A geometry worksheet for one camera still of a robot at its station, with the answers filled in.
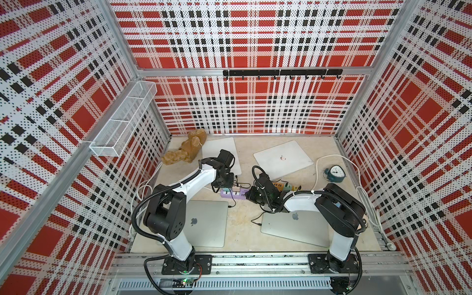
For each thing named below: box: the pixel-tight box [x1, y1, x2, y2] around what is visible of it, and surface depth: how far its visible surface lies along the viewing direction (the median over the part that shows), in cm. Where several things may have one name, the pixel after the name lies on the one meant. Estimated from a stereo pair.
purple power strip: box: [220, 188, 250, 200], surface depth 93 cm
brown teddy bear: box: [161, 128, 208, 166], surface depth 104 cm
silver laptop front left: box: [183, 199, 229, 248], surface depth 88 cm
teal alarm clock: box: [323, 164, 347, 183], surface depth 100 cm
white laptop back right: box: [253, 140, 314, 180], surface depth 111 cm
